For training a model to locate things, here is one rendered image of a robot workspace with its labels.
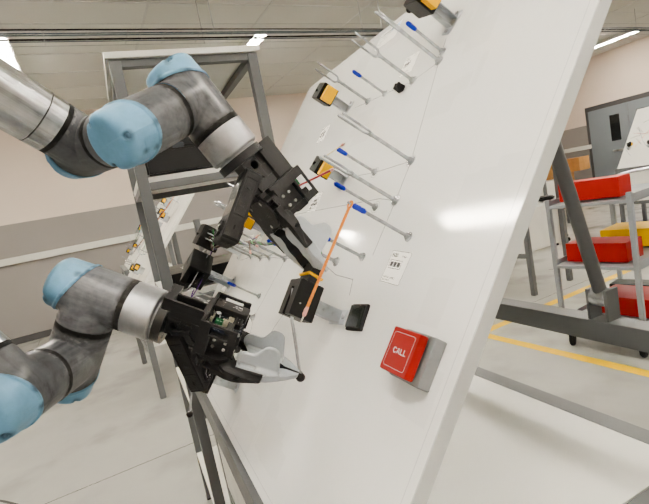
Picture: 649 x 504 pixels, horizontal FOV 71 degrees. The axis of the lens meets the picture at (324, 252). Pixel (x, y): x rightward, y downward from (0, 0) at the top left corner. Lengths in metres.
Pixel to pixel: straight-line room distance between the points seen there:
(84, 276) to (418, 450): 0.47
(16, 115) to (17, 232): 7.42
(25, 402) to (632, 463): 0.84
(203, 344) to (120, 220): 7.44
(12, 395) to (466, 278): 0.50
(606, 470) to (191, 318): 0.66
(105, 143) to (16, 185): 7.54
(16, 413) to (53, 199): 7.53
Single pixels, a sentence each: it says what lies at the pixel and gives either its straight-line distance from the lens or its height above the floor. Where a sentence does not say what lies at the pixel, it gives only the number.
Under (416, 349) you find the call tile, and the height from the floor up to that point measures 1.12.
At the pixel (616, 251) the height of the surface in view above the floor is 0.64.
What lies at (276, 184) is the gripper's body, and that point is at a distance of 0.66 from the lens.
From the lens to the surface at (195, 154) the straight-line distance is 1.70.
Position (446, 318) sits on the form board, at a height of 1.13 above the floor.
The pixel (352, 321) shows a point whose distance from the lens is 0.66.
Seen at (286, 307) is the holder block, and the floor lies 1.14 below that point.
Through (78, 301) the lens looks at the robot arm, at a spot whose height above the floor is 1.22.
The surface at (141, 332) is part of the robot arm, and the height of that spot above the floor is 1.16.
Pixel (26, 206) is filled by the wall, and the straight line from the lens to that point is 8.10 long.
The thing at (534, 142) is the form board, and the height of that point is 1.31.
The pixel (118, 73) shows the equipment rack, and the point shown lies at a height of 1.79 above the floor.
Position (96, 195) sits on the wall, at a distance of 8.07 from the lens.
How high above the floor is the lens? 1.29
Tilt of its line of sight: 7 degrees down
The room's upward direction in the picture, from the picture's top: 11 degrees counter-clockwise
